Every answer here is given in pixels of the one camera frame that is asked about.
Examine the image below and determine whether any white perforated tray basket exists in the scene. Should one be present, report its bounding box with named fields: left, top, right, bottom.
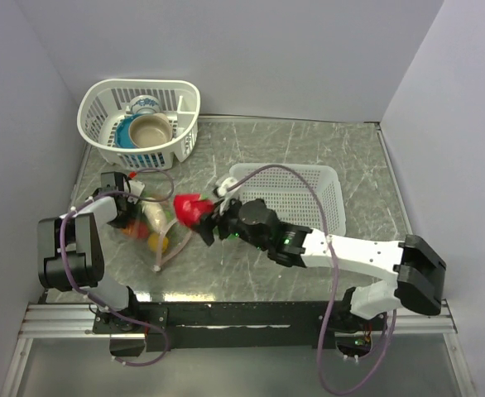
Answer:
left=238, top=164, right=346, bottom=237

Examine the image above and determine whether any white slotted dish basket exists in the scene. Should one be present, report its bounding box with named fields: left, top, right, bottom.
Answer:
left=76, top=79, right=201, bottom=170

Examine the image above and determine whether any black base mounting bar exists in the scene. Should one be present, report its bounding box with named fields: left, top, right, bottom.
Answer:
left=97, top=300, right=396, bottom=359

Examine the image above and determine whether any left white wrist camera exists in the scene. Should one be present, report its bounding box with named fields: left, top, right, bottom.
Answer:
left=126, top=172, right=145, bottom=204

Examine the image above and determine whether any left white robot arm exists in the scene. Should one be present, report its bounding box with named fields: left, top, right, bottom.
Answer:
left=37, top=171, right=145, bottom=332

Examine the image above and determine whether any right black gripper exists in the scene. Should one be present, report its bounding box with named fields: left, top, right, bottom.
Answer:
left=192, top=194, right=270, bottom=251

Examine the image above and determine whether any clear zip top bag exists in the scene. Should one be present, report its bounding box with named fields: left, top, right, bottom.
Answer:
left=118, top=194, right=191, bottom=273

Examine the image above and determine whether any green fake apple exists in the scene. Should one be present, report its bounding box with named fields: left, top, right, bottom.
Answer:
left=164, top=209, right=175, bottom=222

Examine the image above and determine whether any blue plate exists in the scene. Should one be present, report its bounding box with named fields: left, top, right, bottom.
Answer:
left=115, top=116, right=137, bottom=149

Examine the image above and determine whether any blue white porcelain bowl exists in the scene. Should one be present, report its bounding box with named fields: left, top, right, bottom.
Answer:
left=128, top=94, right=161, bottom=115

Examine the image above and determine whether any red fake dragon fruit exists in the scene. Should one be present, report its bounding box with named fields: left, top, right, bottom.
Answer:
left=173, top=194, right=214, bottom=229

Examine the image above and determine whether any white fake radish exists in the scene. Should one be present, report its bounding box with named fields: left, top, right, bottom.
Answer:
left=142, top=201, right=167, bottom=233

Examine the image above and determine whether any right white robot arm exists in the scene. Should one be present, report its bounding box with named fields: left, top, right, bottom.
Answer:
left=192, top=198, right=446, bottom=333

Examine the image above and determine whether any red orange fake fruit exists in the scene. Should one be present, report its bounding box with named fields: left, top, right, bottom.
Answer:
left=121, top=221, right=151, bottom=240

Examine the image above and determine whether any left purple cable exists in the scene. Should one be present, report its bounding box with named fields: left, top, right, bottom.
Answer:
left=58, top=167, right=175, bottom=368

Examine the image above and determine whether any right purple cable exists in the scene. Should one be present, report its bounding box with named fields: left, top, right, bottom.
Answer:
left=225, top=164, right=396, bottom=395

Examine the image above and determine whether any purple cable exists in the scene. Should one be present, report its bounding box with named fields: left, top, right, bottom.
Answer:
left=58, top=167, right=175, bottom=368
left=225, top=164, right=396, bottom=395

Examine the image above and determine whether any beige bowl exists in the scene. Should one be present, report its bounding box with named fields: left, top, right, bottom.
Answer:
left=128, top=113, right=173, bottom=148

